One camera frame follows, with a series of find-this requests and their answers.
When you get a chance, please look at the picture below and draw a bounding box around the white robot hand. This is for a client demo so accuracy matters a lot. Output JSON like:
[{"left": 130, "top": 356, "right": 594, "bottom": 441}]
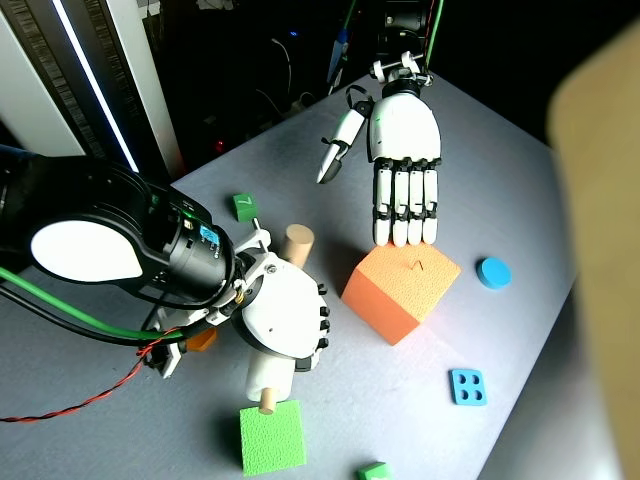
[
  {"left": 233, "top": 249, "right": 333, "bottom": 375},
  {"left": 315, "top": 85, "right": 444, "bottom": 249}
]

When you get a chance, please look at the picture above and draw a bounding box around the large orange foam cube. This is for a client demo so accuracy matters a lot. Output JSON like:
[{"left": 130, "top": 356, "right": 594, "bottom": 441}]
[{"left": 340, "top": 243, "right": 463, "bottom": 347}]

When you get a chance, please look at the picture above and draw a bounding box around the orange hexagon block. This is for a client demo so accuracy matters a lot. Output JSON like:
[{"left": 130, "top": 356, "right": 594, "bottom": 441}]
[{"left": 187, "top": 327, "right": 220, "bottom": 353}]

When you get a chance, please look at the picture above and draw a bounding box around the small green numbered cube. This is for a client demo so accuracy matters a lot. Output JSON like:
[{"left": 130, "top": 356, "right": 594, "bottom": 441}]
[{"left": 231, "top": 193, "right": 259, "bottom": 223}]

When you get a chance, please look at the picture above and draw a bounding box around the blue round disc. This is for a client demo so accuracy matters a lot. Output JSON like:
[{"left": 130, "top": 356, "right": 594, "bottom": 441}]
[{"left": 475, "top": 257, "right": 513, "bottom": 290}]

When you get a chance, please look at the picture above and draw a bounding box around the small green Y block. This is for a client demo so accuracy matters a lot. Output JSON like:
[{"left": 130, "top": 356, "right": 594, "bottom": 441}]
[{"left": 355, "top": 461, "right": 394, "bottom": 480}]

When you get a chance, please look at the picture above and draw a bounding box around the blue square four-hole block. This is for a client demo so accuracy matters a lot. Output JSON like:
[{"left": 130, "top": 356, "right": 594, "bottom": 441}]
[{"left": 448, "top": 368, "right": 489, "bottom": 407}]

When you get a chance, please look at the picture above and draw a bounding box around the blue and white plug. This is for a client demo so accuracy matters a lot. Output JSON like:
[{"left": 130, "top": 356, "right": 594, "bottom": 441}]
[{"left": 327, "top": 27, "right": 351, "bottom": 96}]

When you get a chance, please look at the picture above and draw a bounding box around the large green foam cube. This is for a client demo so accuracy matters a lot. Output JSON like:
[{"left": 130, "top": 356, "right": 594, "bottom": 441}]
[{"left": 238, "top": 399, "right": 308, "bottom": 477}]

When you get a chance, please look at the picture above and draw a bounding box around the grey table cloth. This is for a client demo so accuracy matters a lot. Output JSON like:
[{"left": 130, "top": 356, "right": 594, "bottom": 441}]
[{"left": 0, "top": 69, "right": 581, "bottom": 480}]

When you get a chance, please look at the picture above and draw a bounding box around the blurred tan panel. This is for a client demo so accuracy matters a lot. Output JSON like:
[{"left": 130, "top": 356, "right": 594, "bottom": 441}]
[{"left": 547, "top": 19, "right": 640, "bottom": 480}]

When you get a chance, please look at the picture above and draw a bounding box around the white cabinet with light strip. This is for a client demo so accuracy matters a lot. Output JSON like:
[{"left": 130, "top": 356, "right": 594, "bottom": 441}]
[{"left": 0, "top": 0, "right": 187, "bottom": 181}]

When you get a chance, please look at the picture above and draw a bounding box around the thin white cable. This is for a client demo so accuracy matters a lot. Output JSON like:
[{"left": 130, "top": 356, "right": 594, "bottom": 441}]
[{"left": 272, "top": 37, "right": 294, "bottom": 101}]

